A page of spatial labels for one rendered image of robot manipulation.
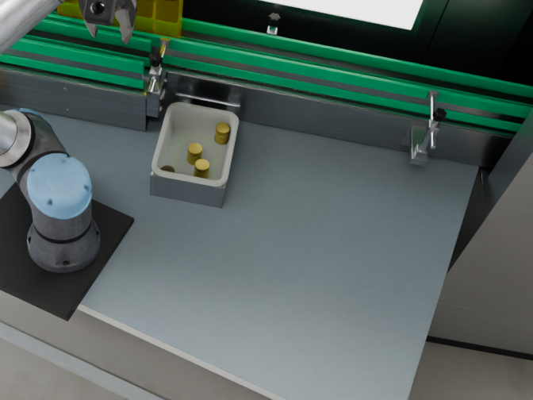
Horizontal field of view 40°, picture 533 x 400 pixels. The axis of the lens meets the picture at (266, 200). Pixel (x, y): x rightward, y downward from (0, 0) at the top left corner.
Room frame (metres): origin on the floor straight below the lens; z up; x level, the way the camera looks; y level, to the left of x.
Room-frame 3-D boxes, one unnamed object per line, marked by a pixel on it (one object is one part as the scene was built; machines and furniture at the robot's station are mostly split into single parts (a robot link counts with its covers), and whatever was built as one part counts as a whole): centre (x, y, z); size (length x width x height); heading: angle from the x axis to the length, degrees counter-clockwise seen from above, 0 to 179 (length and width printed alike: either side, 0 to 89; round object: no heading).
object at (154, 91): (1.15, 0.31, 0.95); 0.17 x 0.03 x 0.12; 4
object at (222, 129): (1.15, 0.14, 0.79); 0.04 x 0.04 x 0.04
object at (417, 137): (1.20, -0.33, 0.90); 0.17 x 0.05 x 0.23; 4
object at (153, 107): (1.17, 0.31, 0.85); 0.09 x 0.04 x 0.07; 4
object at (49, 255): (0.76, 0.40, 0.82); 0.15 x 0.15 x 0.10
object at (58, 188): (0.77, 0.40, 0.94); 0.13 x 0.12 x 0.14; 46
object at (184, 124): (1.06, 0.19, 0.80); 0.22 x 0.17 x 0.09; 4
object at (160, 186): (1.09, 0.19, 0.79); 0.27 x 0.17 x 0.08; 4
